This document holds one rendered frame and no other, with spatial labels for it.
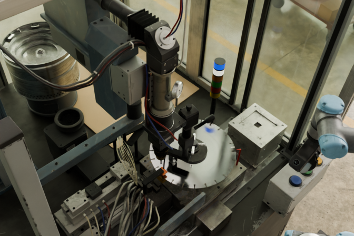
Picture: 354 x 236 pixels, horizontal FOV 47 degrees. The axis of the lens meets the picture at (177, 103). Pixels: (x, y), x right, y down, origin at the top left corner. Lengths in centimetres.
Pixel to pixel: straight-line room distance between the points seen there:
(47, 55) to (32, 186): 122
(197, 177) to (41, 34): 96
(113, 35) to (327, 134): 67
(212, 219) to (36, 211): 93
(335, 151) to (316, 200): 148
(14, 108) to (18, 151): 148
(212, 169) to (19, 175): 97
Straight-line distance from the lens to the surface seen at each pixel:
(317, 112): 133
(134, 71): 109
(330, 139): 125
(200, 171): 152
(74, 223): 158
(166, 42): 102
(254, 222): 167
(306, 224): 262
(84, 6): 128
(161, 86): 112
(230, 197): 170
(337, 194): 280
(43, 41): 194
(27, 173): 66
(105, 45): 113
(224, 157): 156
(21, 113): 206
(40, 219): 77
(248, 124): 176
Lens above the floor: 220
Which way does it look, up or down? 46 degrees down
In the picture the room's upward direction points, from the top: 3 degrees clockwise
